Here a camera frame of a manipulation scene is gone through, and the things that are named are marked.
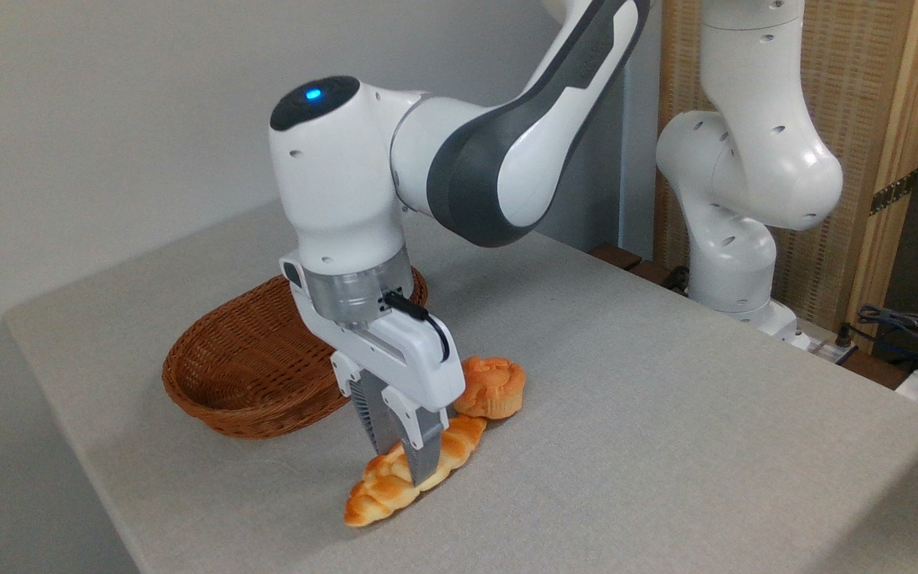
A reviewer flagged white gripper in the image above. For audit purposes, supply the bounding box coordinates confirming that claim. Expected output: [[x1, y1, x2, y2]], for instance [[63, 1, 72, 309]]
[[279, 250, 467, 488]]

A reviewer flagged long braided bread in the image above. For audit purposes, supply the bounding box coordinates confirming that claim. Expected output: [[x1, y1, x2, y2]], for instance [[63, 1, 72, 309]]
[[343, 412, 489, 529]]

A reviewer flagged round flower-shaped bread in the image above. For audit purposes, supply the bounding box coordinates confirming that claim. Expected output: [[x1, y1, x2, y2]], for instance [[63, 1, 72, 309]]
[[451, 356, 528, 421]]

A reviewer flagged brown wicker basket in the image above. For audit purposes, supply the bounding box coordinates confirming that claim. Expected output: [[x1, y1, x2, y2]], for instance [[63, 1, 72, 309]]
[[162, 266, 430, 440]]

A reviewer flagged grey tablecloth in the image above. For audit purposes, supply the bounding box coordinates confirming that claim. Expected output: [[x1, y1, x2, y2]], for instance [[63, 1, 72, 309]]
[[3, 187, 918, 574]]

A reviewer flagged brown wooden ledge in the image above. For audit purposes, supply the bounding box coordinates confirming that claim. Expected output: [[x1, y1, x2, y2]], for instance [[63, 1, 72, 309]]
[[590, 245, 691, 294]]

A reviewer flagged wooden rattan folding screen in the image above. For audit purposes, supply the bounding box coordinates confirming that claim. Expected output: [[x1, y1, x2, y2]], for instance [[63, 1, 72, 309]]
[[653, 0, 918, 353]]

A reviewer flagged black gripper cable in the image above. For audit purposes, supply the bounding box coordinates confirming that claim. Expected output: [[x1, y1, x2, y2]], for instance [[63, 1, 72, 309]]
[[382, 290, 453, 362]]

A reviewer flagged bundle of dark cables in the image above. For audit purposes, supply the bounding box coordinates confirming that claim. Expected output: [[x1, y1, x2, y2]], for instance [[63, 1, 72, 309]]
[[835, 301, 918, 375]]

